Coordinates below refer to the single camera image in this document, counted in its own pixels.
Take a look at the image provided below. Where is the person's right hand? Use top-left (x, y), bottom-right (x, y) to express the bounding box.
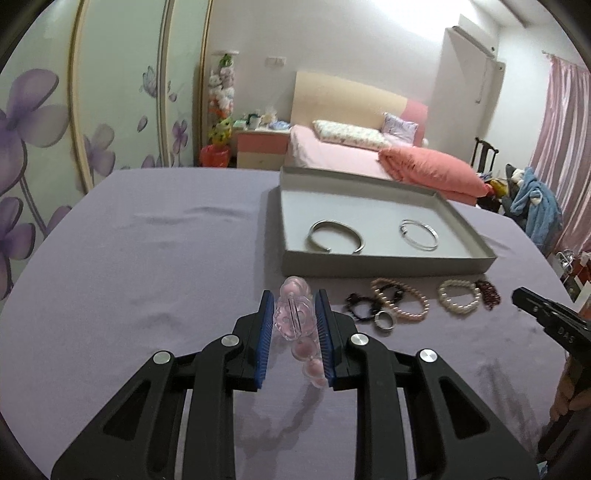
top-left (549, 357), bottom-right (586, 422)

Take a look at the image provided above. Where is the purple tablecloth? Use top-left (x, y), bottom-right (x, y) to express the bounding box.
top-left (0, 167), bottom-right (591, 480)

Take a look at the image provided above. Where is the pink curtain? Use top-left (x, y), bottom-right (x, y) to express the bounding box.
top-left (530, 54), bottom-right (591, 260)

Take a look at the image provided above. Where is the folded pink quilt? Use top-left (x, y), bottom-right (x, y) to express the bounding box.
top-left (378, 146), bottom-right (493, 204)

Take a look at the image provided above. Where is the silver closed bangle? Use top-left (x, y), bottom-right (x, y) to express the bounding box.
top-left (398, 219), bottom-right (440, 252)

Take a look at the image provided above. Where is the pink pearl bracelet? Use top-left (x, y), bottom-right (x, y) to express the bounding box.
top-left (370, 278), bottom-right (430, 323)

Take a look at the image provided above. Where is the colourful clothes pile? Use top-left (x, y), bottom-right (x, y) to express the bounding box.
top-left (482, 173), bottom-right (514, 204)

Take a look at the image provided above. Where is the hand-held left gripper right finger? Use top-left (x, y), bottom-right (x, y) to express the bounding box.
top-left (314, 290), bottom-right (539, 480)

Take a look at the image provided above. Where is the red basket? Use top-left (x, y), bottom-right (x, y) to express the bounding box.
top-left (199, 144), bottom-right (231, 168)

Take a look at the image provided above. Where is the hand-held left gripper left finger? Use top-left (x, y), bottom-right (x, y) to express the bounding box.
top-left (51, 290), bottom-right (278, 480)

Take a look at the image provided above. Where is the pink glass bead bracelet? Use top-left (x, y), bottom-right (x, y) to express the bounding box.
top-left (274, 275), bottom-right (329, 389)

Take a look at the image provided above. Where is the bed with pink sheet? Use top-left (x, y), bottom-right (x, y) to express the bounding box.
top-left (288, 124), bottom-right (491, 206)

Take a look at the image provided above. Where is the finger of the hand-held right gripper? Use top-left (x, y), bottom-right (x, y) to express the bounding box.
top-left (512, 287), bottom-right (579, 346)

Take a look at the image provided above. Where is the dark red bead bracelet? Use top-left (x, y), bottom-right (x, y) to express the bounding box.
top-left (475, 279), bottom-right (502, 311)

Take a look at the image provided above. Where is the purple square pillow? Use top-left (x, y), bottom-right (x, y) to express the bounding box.
top-left (382, 112), bottom-right (419, 142)

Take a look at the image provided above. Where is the dark wooden chair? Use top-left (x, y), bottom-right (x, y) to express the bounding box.
top-left (471, 137), bottom-right (500, 174)

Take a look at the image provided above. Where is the beige and pink headboard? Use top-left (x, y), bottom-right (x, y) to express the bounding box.
top-left (291, 69), bottom-right (428, 149)

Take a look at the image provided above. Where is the plush toy bouquet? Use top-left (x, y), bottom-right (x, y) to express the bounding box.
top-left (207, 53), bottom-right (239, 145)

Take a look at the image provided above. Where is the floral sliding door wardrobe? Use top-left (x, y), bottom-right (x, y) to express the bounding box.
top-left (0, 0), bottom-right (218, 296)

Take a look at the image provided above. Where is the grey cardboard tray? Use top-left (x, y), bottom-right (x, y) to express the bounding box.
top-left (268, 166), bottom-right (498, 278)

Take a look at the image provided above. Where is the silver open bangle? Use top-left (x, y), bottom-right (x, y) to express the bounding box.
top-left (307, 219), bottom-right (368, 254)

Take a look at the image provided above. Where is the pink and beige nightstand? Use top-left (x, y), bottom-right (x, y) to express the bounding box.
top-left (235, 128), bottom-right (292, 169)

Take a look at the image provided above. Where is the white pearl bracelet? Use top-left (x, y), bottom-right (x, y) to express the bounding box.
top-left (438, 278), bottom-right (483, 316)

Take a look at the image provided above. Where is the floral white pillow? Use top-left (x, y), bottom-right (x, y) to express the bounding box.
top-left (312, 119), bottom-right (393, 151)

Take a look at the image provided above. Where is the black bead bracelet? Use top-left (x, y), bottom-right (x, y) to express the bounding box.
top-left (345, 284), bottom-right (407, 323)

